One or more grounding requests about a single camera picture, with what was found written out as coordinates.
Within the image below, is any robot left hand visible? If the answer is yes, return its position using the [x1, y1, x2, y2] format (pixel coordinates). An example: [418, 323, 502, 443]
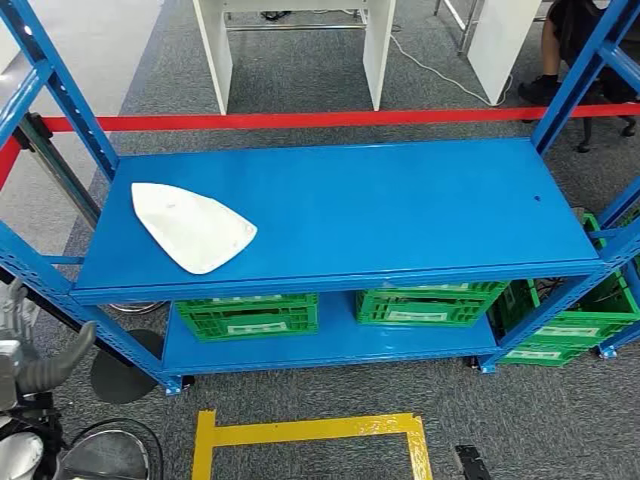
[0, 278, 97, 393]

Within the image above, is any white plastic part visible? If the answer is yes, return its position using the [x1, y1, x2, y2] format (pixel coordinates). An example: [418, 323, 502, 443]
[131, 182, 258, 276]

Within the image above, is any chrome stanchion base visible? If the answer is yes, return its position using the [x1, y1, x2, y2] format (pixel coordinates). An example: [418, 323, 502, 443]
[107, 301, 168, 317]
[59, 429, 151, 480]

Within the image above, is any green plastic crate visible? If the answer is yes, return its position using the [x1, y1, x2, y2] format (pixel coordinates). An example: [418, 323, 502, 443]
[174, 293, 319, 311]
[179, 305, 319, 343]
[500, 341, 585, 368]
[488, 211, 640, 350]
[355, 281, 510, 310]
[357, 304, 496, 328]

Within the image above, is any white desk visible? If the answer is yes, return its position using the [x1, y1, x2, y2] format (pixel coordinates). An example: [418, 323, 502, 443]
[467, 0, 543, 107]
[192, 0, 397, 115]

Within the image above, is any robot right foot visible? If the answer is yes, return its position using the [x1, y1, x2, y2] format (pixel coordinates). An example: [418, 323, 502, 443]
[454, 445, 494, 480]

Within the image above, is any person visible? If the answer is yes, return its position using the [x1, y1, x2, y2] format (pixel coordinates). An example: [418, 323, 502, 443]
[517, 0, 640, 107]

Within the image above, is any black office chair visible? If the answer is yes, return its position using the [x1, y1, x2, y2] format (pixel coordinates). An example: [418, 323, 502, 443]
[574, 66, 640, 155]

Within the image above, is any grey stanchion post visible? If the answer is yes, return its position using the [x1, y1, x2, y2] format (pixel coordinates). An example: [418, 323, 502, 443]
[14, 112, 102, 231]

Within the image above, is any white floor cable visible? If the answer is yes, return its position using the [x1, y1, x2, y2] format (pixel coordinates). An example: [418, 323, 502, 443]
[389, 33, 513, 107]

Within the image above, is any metal table frame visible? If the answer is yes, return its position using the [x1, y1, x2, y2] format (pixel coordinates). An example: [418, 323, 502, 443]
[433, 0, 482, 56]

